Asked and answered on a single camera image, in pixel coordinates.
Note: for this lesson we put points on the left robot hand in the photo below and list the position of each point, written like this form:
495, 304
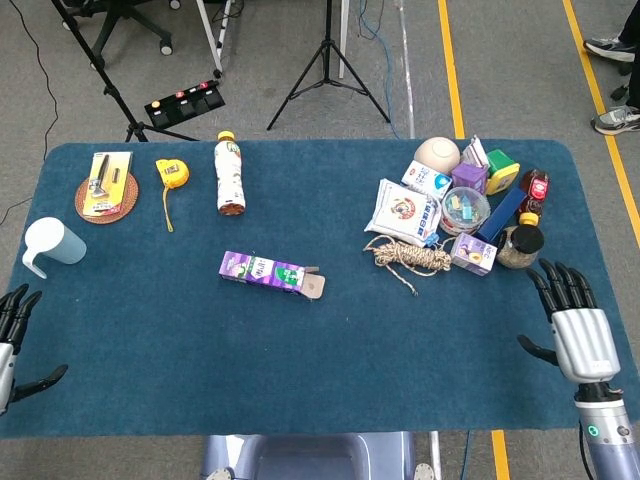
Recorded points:
15, 315

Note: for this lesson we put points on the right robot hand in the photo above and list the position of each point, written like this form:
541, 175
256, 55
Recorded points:
585, 345

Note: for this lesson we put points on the purple and green packet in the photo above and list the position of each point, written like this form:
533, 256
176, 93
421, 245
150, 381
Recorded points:
260, 270

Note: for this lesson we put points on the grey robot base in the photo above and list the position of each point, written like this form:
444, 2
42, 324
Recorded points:
310, 457

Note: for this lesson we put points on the dark blue long box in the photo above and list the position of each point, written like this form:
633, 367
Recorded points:
502, 212

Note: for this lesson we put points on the small purple box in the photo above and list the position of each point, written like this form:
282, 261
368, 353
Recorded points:
470, 175

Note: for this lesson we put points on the white plastic pitcher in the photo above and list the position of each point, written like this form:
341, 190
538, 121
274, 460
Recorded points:
50, 242

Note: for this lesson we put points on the grain jar black lid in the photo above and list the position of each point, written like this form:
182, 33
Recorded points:
520, 245

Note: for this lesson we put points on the purple drink carton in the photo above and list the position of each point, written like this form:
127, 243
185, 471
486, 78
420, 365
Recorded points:
472, 252

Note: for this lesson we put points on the yellow razor blister pack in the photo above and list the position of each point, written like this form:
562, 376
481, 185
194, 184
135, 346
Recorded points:
107, 185

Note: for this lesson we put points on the dark bottle red label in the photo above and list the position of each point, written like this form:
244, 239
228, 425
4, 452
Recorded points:
535, 190

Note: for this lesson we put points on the round woven coaster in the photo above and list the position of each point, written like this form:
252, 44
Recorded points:
131, 192

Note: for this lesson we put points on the clear tub of clips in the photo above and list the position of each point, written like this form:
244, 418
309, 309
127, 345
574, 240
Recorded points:
465, 207

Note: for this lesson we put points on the yellow container green lid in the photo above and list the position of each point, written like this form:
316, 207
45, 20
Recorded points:
502, 170

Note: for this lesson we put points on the yellow tape measure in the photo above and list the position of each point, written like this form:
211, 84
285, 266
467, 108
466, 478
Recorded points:
172, 172

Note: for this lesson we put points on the white purple pouch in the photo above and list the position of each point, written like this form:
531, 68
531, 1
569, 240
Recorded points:
475, 150

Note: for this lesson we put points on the grey sneaker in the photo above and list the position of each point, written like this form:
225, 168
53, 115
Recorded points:
617, 120
607, 49

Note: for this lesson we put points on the white flour bag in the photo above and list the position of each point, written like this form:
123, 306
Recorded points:
400, 210

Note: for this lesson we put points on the white blue carton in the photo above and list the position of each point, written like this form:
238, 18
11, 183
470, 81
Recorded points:
425, 177

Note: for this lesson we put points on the beige bowl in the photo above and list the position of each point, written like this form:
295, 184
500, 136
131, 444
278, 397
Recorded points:
437, 155

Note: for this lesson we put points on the black light stand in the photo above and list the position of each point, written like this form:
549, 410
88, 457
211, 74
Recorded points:
107, 90

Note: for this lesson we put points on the tea bottle white label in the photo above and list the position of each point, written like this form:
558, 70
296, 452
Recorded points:
230, 175

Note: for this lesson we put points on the blue table mat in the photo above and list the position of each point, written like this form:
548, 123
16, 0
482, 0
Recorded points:
320, 360

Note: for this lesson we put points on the black foot pedal board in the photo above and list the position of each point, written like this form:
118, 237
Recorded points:
185, 105

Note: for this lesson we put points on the dark trouser leg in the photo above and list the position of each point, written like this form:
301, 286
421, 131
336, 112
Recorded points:
632, 50

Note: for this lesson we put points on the black office chair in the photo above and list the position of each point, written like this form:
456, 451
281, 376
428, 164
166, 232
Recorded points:
120, 20

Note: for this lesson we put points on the black tripod stand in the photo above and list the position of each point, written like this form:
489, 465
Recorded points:
327, 50

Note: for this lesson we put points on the white slanted frame leg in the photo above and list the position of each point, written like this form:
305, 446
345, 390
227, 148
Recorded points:
212, 40

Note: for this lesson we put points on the white straight frame leg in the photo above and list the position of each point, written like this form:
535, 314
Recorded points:
343, 40

